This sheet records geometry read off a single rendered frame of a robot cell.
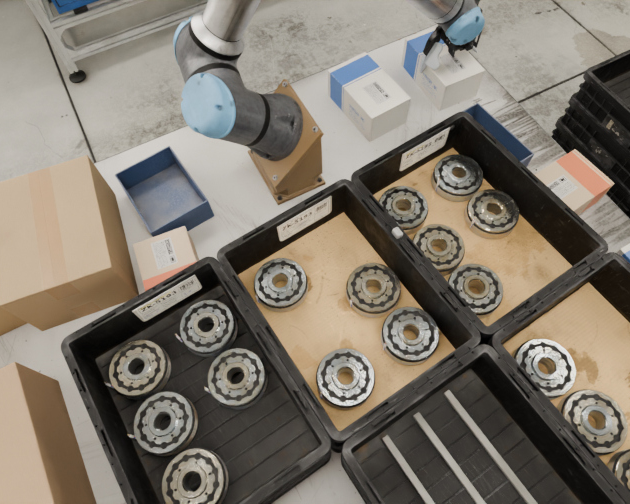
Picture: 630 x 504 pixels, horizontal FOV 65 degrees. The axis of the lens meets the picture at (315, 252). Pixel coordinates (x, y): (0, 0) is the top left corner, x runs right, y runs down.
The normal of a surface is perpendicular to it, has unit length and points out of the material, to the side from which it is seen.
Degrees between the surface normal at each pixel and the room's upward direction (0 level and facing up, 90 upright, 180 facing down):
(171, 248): 0
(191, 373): 0
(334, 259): 0
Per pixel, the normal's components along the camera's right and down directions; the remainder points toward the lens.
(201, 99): -0.59, 0.08
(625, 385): -0.04, -0.45
